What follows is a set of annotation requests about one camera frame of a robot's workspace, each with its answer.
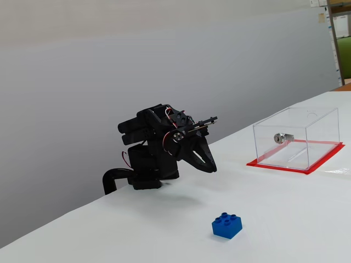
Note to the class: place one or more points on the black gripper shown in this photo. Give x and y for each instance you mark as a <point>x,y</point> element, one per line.
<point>188,148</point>

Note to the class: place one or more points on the blue lego brick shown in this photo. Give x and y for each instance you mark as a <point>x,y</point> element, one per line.
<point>226,227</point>

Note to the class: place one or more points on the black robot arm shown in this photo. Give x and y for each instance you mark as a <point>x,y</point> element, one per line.
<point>153,164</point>

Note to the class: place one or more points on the transparent plastic box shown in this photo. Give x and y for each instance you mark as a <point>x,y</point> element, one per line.
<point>315,131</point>

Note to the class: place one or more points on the white box on shelf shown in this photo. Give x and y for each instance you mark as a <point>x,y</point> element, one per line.
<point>341,26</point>

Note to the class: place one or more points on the red tape rectangle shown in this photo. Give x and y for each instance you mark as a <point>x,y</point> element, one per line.
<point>277,166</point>

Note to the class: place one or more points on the silver cylinder lock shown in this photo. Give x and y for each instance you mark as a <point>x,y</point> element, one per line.
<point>282,137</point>

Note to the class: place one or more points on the black table clamp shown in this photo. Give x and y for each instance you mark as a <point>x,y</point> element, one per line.
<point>108,180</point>

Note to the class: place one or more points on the wooden table surface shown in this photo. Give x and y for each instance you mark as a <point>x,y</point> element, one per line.
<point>343,87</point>

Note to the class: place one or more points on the green panel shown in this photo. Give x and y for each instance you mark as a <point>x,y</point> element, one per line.
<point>346,54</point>

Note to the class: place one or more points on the beige sticky note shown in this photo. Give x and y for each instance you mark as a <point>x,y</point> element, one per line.
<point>321,17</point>

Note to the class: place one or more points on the white paper sheet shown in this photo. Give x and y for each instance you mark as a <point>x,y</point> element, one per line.
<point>314,2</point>

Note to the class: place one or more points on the wrist camera board with mount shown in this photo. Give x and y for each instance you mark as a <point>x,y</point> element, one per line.
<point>204,123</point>

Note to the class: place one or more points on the shelf frame post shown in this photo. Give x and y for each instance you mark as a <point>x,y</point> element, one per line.
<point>337,54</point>

